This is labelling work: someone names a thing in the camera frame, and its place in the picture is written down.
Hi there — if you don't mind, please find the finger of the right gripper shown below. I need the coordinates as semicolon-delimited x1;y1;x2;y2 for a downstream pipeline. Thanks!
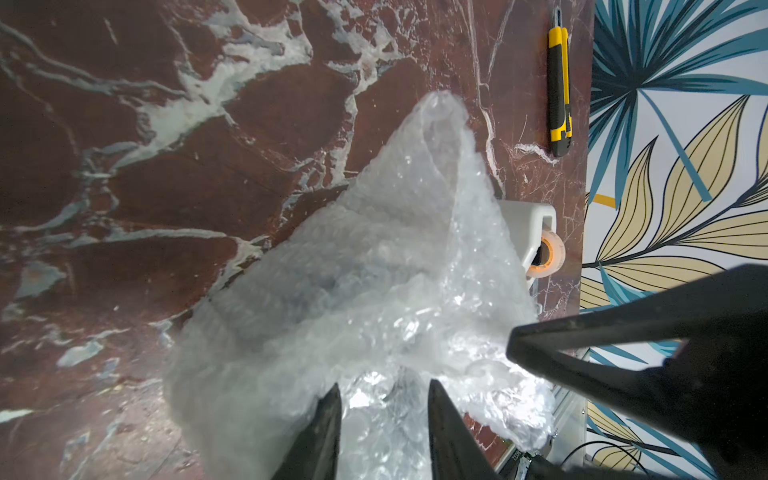
507;264;767;479

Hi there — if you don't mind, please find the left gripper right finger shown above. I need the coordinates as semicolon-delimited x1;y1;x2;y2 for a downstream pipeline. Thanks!
428;379;499;480

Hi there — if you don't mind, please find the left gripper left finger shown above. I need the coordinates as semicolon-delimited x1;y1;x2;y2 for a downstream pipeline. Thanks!
272;384;342;480

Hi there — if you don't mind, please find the clear bubble wrap sheet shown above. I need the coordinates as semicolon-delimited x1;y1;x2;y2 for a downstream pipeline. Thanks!
165;91;554;479

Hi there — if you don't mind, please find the white tape dispenser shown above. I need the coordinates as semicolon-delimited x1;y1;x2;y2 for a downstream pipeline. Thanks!
497;200;566;287

